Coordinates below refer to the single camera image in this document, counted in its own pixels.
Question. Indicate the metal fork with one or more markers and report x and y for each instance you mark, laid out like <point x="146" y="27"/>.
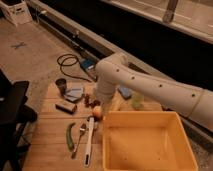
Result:
<point x="82" y="131"/>

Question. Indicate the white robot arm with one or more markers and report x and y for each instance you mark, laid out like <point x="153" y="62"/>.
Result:
<point x="190" y="101"/>

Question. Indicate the dark metal cup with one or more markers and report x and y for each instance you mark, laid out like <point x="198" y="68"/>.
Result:
<point x="61" y="84"/>

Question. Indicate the blue sponge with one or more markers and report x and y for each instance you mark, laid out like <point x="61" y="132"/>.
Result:
<point x="125" y="92"/>

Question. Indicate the pale corn piece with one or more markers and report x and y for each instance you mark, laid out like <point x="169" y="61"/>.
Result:
<point x="115" y="105"/>

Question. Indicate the bunch of dark grapes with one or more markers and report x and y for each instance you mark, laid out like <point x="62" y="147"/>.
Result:
<point x="89" y="103"/>

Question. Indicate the yellow onion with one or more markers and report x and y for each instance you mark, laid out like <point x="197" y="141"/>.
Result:
<point x="97" y="112"/>

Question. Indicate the blue power box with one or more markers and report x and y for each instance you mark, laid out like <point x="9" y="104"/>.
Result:
<point x="89" y="67"/>

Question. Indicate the dark rectangular block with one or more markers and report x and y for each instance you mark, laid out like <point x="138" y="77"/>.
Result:
<point x="66" y="107"/>

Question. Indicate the yellow plastic bin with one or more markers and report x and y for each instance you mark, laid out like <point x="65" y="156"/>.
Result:
<point x="146" y="141"/>

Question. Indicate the black chair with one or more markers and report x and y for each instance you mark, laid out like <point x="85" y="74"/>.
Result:
<point x="14" y="115"/>

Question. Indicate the white storage crate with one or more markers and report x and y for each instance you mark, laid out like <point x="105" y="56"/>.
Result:
<point x="17" y="13"/>

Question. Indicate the white handled peeler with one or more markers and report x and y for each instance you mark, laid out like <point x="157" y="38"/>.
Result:
<point x="89" y="142"/>

